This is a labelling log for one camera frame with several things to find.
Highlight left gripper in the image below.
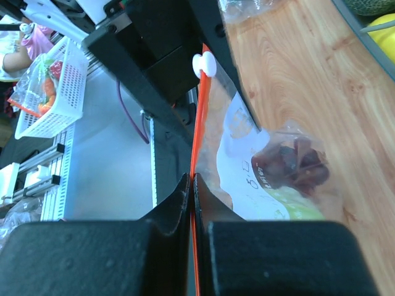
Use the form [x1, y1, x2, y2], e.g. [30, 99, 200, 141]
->
[82, 0, 262, 144]

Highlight white plastic basket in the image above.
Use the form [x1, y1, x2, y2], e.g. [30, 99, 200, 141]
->
[8, 37, 88, 139]

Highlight fake green cabbage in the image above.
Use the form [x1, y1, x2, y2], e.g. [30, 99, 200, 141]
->
[265, 186, 325, 220]

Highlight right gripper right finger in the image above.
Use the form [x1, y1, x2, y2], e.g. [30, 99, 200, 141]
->
[193, 174, 379, 295]

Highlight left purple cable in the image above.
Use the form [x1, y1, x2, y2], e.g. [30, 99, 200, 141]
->
[117, 81, 151, 145]

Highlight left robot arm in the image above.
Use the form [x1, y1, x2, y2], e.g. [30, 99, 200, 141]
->
[1, 1, 243, 143]

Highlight fake purple grapes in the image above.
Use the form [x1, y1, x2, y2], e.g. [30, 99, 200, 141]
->
[251, 137, 330, 196]

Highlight clear zip bag orange seal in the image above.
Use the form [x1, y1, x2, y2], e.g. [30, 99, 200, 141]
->
[189, 0, 334, 296]

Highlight white slotted cable duct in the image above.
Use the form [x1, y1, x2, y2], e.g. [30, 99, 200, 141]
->
[149, 118, 157, 208]

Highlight grey plastic fruit bowl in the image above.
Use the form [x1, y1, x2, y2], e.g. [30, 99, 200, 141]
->
[332, 0, 394, 81]

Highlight fake yellow pepper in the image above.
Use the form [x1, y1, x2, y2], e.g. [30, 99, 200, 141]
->
[360, 13, 394, 63]

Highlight fake green melon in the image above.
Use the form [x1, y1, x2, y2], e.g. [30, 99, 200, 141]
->
[344, 0, 394, 16]

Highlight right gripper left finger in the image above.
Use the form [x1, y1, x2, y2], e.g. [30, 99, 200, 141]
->
[1, 175, 189, 295]

